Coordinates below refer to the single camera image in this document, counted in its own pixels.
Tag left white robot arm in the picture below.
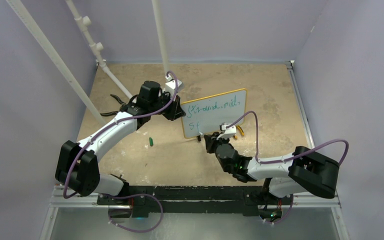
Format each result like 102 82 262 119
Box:
55 79 185 205

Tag green marker cap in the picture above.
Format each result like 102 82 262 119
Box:
148 137 154 147

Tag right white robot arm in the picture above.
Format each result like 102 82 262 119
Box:
203 132 340 204

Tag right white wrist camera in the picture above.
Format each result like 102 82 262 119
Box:
216 122 237 140

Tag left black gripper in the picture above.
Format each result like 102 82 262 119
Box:
149 91 185 121

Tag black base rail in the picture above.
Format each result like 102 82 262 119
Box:
97 185 280 218

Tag yellow framed whiteboard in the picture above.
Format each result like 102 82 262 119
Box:
180 88 248 139

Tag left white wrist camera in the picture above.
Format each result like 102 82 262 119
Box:
162 76 185 96

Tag black handled pliers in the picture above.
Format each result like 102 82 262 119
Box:
100 94 126 117

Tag yellow handled pliers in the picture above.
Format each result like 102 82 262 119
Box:
233 125 245 140

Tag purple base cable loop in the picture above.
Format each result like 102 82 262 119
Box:
107 193 164 233

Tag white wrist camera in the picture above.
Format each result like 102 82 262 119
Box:
162 76 185 96
216 122 237 140

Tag white PVC pipe frame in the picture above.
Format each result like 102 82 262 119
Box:
5 0 174 125

